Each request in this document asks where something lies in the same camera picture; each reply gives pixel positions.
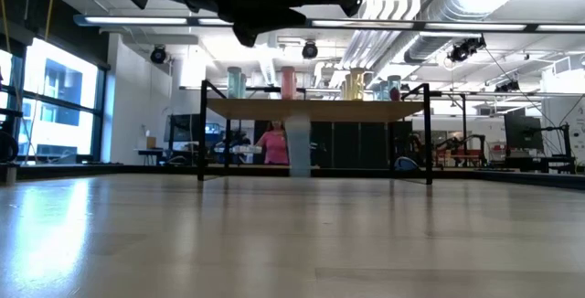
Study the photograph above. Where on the salmon medicine bottle white cap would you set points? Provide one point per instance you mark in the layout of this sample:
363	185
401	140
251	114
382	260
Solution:
288	83

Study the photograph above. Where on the clear bottle with red pills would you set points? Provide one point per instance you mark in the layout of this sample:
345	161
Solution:
395	93

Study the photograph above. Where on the clear vial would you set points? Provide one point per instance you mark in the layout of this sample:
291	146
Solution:
298	147

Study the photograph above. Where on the black background robot arm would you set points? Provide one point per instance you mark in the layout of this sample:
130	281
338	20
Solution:
461	140

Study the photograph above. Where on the black ceiling spotlight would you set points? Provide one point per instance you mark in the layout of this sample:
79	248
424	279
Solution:
310	50
158	56

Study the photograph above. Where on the overhead light bar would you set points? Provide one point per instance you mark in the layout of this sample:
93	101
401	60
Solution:
457	26

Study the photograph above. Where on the person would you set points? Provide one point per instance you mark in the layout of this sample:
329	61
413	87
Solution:
274	147

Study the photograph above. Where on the white flat tray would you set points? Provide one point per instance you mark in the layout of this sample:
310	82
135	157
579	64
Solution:
237	149

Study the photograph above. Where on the black track light cluster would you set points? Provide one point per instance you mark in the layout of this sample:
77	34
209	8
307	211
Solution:
464	51
507	87

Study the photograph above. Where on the large black framed window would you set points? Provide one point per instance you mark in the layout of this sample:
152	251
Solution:
59	83

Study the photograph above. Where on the small cardboard box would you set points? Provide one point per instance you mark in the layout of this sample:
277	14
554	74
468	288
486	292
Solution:
151	142

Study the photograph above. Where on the blue round object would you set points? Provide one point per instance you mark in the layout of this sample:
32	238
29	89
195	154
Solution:
406	165

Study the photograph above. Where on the black computer monitor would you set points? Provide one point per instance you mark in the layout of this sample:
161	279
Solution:
523	132

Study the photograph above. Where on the black background desk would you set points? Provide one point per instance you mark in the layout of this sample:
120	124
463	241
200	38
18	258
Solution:
539	163

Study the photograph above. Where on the wooden shelf black metal frame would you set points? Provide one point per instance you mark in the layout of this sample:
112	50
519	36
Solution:
311	110

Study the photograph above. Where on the silver ventilation duct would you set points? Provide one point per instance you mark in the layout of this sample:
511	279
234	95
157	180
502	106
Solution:
425	46

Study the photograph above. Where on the dark wall screen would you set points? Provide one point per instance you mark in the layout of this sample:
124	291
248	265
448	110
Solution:
178	129

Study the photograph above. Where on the black partition wall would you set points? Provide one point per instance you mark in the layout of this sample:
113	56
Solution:
347	145

